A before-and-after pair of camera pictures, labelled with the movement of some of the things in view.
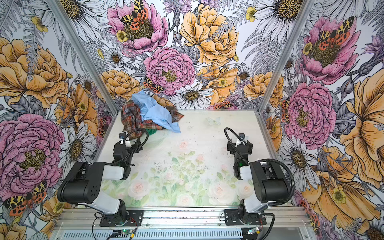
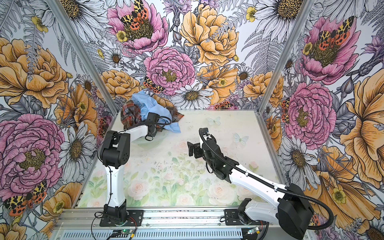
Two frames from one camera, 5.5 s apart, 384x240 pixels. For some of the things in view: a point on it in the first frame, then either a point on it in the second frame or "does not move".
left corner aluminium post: x=83 y=56 does not move
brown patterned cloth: x=163 y=102 does not move
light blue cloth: x=151 y=110 does not move
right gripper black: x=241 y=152 -> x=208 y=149
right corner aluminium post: x=284 y=54 does not move
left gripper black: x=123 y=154 -> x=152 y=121
